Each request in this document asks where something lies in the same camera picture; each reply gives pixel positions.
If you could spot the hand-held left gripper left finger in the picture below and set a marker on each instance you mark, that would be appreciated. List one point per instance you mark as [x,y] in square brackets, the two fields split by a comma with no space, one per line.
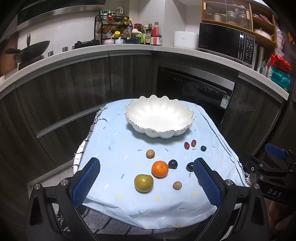
[85,182]

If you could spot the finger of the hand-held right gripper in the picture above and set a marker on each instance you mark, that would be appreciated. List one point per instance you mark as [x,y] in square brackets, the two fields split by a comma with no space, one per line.
[252,165]
[275,151]

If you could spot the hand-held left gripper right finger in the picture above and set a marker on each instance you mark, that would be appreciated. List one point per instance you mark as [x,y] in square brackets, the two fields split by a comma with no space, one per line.
[207,183]

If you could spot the dark purple plum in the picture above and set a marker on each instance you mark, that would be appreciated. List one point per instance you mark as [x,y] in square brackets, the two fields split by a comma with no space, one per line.
[172,163]
[189,166]

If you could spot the brown longan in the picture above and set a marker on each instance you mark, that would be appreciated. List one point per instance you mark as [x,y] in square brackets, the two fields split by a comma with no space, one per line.
[177,185]
[150,153]

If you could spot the blueberry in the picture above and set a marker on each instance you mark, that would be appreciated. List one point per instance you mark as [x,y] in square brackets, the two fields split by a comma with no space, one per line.
[203,148]

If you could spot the small red cherry tomato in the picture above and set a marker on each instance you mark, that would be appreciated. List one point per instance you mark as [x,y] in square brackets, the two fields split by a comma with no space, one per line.
[186,145]
[193,143]

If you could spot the orange mandarin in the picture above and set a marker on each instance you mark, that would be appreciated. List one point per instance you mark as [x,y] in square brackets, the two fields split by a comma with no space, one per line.
[160,169]

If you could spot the yellow-green pear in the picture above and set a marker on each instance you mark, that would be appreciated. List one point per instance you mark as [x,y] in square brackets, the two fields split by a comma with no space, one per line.
[143,183]

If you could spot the white scalloped ceramic bowl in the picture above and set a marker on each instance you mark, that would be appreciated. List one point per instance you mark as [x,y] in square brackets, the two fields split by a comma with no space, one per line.
[159,115]

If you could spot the person's right hand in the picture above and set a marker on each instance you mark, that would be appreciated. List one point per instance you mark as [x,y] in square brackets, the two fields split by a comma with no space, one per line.
[277,213]

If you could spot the light blue patterned tablecloth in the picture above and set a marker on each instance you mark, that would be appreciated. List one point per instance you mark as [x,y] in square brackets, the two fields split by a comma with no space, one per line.
[120,148]

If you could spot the teal plastic bag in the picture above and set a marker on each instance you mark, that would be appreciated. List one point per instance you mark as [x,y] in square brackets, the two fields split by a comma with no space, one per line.
[281,78]

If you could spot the red plastic bag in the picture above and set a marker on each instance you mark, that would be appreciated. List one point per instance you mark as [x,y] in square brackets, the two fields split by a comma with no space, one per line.
[278,61]

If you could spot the built-in black oven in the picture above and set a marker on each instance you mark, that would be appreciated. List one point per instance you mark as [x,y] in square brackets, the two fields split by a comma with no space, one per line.
[189,92]

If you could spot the dark wood kitchen cabinets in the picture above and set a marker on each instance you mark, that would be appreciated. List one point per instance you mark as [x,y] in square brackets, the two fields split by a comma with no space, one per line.
[69,88]

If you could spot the white pot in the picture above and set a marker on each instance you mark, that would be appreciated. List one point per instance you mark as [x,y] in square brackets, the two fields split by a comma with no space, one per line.
[262,34]

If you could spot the black microwave oven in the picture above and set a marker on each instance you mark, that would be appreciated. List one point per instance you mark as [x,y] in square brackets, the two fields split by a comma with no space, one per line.
[222,41]

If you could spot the black stove pan support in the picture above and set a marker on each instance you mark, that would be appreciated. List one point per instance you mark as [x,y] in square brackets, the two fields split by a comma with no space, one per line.
[87,44]

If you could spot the wooden shelf cabinet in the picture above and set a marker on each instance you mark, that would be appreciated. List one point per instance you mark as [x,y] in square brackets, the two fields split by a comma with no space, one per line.
[251,14]

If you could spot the black wok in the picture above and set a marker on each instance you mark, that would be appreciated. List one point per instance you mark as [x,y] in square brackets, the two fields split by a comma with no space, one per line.
[32,51]

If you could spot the pink ceramic jar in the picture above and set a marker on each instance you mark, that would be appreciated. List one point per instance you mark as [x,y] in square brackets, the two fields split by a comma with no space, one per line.
[108,41]

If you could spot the white rice cooker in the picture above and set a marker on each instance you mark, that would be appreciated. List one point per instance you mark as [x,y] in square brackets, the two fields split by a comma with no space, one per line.
[185,39]

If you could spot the blue ceramic jar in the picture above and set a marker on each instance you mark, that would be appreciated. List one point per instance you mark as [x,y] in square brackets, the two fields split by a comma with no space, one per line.
[119,41]

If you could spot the yellow-capped bottle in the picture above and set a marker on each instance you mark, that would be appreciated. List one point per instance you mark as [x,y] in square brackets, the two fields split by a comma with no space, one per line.
[116,34]

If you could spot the green jug with white lid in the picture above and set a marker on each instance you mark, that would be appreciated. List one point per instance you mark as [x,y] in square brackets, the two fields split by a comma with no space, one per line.
[139,38]

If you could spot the clear bottle with red label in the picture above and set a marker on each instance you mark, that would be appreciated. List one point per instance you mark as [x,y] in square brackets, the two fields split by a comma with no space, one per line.
[156,34]

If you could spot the dark sauce bottle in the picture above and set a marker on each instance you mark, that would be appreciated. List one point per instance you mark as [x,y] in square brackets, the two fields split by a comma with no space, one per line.
[148,34]

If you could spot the red-lidded jar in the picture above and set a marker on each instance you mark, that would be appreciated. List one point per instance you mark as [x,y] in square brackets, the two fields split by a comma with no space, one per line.
[137,26]

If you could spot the stainless range hood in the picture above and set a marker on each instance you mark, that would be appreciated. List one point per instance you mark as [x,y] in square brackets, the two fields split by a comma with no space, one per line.
[57,14]

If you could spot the white plastic jug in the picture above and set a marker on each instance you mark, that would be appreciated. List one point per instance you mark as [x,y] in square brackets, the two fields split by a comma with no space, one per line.
[118,11]

